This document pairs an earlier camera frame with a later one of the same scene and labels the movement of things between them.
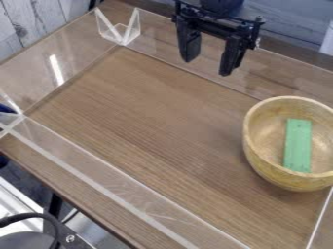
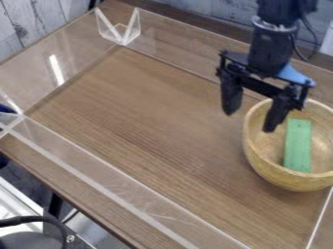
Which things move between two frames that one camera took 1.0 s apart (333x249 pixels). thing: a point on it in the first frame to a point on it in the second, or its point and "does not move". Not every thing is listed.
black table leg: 55,205 does not move
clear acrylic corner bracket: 118,33 does not move
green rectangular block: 299,146 does not move
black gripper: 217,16 to 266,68
